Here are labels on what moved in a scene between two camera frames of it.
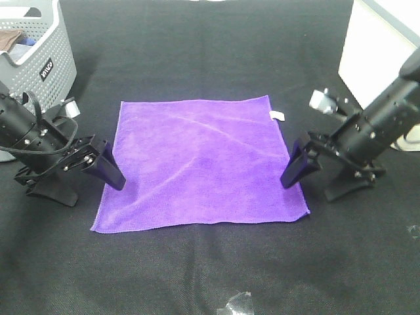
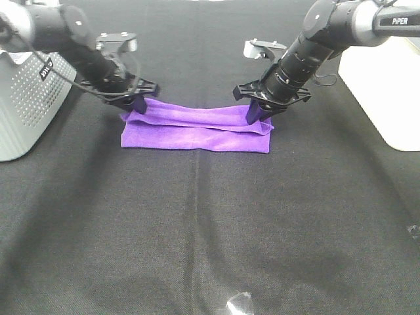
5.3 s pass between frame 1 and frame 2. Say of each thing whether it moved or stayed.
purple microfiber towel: moved
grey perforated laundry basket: stayed
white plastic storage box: stayed
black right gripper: moved
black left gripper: moved
